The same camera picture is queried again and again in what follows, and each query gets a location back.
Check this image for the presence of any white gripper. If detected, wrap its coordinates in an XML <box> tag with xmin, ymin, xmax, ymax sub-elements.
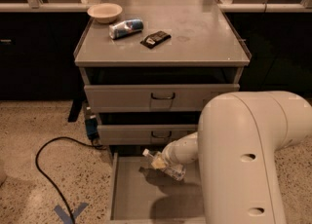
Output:
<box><xmin>151</xmin><ymin>141</ymin><xmax>181</xmax><ymax>169</ymax></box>

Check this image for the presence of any clear plastic water bottle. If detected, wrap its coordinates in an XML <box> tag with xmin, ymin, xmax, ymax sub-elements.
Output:
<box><xmin>142</xmin><ymin>149</ymin><xmax>186</xmax><ymax>181</ymax></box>

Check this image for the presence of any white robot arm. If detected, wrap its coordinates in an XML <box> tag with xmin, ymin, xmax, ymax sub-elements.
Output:
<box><xmin>152</xmin><ymin>91</ymin><xmax>312</xmax><ymax>224</ymax></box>

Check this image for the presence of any middle grey drawer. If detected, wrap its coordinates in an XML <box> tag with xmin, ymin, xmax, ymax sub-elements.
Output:
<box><xmin>97</xmin><ymin>125</ymin><xmax>197</xmax><ymax>145</ymax></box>

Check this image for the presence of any bottom grey open drawer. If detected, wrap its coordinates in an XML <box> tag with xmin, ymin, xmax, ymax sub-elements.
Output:
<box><xmin>105</xmin><ymin>154</ymin><xmax>206</xmax><ymax>224</ymax></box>

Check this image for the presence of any top grey drawer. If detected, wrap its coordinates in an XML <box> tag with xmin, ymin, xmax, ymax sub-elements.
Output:
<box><xmin>85</xmin><ymin>84</ymin><xmax>240</xmax><ymax>113</ymax></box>

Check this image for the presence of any grey metal drawer cabinet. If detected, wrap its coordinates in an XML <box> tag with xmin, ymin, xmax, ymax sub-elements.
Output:
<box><xmin>73</xmin><ymin>0</ymin><xmax>253</xmax><ymax>224</ymax></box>

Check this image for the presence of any blue power adapter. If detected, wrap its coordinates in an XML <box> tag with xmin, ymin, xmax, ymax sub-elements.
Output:
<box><xmin>85</xmin><ymin>118</ymin><xmax>98</xmax><ymax>140</ymax></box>

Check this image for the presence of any blue tape cross mark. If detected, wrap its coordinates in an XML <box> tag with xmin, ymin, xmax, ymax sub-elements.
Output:
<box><xmin>53</xmin><ymin>202</ymin><xmax>90</xmax><ymax>224</ymax></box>

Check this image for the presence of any black snack packet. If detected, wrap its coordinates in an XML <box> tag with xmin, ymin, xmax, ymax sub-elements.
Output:
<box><xmin>140</xmin><ymin>31</ymin><xmax>172</xmax><ymax>49</ymax></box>

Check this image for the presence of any blue silver drink can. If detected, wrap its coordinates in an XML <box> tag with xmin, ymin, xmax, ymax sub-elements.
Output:
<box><xmin>108</xmin><ymin>19</ymin><xmax>143</xmax><ymax>40</ymax></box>

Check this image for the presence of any white ceramic bowl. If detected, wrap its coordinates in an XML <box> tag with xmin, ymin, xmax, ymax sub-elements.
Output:
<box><xmin>87</xmin><ymin>3</ymin><xmax>123</xmax><ymax>23</ymax></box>

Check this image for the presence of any black cable left floor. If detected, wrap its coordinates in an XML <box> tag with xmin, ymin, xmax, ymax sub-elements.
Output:
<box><xmin>34</xmin><ymin>136</ymin><xmax>105</xmax><ymax>224</ymax></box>

